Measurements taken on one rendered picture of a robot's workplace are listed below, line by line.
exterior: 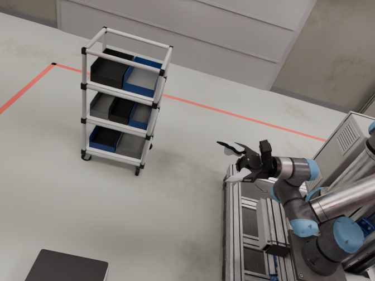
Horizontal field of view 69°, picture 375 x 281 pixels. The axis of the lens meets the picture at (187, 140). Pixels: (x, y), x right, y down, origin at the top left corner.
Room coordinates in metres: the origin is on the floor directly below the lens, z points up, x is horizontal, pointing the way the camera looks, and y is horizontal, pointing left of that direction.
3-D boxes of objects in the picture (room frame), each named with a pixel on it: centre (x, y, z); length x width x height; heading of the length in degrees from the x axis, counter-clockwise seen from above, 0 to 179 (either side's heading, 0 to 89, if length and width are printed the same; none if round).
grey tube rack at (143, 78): (1.64, 0.54, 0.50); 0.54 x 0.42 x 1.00; 96
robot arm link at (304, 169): (0.74, -0.40, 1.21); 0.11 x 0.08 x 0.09; 110
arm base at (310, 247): (0.70, -0.69, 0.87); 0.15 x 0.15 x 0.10
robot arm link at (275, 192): (0.72, -0.40, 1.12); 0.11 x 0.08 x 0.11; 20
